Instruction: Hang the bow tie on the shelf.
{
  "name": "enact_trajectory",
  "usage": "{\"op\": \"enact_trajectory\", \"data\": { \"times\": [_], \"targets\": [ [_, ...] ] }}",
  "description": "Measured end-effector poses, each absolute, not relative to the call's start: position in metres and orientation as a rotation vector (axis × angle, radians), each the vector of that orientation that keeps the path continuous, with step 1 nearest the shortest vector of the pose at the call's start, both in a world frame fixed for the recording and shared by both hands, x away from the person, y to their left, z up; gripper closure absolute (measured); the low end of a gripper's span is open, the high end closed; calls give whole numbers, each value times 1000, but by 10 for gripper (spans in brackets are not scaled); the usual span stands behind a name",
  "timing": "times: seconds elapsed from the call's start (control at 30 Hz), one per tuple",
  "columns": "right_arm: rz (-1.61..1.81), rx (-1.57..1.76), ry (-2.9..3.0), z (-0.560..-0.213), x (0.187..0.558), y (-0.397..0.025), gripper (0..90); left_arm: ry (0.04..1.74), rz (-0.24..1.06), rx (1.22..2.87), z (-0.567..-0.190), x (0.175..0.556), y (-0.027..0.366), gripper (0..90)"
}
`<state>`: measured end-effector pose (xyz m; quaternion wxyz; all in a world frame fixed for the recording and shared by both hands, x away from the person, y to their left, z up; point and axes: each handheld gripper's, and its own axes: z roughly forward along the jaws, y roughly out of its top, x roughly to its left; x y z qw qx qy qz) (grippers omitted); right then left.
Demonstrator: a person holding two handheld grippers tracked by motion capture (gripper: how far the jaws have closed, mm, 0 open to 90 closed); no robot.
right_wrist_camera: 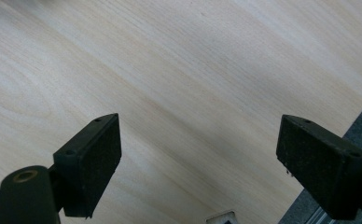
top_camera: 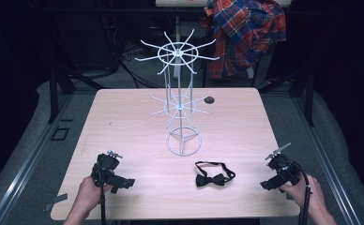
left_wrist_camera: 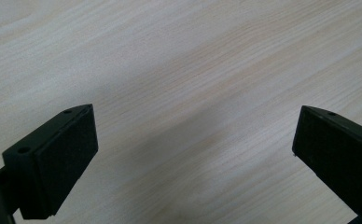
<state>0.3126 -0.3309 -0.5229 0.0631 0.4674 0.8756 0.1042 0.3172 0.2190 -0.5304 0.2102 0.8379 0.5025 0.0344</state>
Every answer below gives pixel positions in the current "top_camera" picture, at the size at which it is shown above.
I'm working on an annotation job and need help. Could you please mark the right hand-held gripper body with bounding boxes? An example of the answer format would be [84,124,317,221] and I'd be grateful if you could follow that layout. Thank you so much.
[264,142,302,188]

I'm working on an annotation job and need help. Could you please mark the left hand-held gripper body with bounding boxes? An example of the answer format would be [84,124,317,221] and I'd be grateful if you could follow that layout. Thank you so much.
[90,150,124,188]

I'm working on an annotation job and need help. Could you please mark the black bow tie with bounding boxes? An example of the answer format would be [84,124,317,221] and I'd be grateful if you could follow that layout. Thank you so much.
[194,160,236,188]

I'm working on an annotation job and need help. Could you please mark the white wire hook rack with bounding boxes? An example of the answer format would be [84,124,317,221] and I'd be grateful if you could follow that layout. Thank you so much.
[134,28,220,158]

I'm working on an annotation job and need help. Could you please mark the person's left hand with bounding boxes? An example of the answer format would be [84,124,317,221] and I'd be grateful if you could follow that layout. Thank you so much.
[76,175,114,215]

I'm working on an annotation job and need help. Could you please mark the person's right hand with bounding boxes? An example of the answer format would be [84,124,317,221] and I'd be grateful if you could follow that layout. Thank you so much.
[279,173,326,218]

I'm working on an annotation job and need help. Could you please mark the grey tape strip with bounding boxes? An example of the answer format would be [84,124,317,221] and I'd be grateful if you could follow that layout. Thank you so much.
[43,192,69,213]

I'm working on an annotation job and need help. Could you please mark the black tape square outline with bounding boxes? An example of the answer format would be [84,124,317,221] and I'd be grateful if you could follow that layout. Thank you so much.
[50,126,70,142]

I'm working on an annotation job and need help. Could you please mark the black metal stand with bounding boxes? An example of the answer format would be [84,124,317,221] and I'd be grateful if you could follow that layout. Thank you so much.
[47,59,106,124]
[258,62,316,128]

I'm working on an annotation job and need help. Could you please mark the red blue plaid shirt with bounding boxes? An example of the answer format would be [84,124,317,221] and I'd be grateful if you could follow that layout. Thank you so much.
[201,0,288,80]

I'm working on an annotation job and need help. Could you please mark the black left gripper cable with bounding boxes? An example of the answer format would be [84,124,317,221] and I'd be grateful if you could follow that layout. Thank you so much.
[97,160,107,225]

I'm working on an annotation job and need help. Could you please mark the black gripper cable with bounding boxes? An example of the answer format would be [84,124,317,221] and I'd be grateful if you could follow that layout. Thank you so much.
[287,160,313,225]
[97,160,107,225]

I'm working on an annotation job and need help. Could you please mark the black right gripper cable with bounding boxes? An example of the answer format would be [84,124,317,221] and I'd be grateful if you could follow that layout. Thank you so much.
[287,160,313,225]

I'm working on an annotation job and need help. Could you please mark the metal floor rail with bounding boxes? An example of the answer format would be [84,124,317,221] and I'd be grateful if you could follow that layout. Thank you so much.
[291,93,364,225]
[0,93,75,225]

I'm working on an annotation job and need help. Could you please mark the black floor cables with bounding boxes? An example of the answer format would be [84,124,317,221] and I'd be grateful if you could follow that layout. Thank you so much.
[108,18,159,89]

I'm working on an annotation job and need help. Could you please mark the white upright post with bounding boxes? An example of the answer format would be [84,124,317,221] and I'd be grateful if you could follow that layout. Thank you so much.
[172,15,184,81]

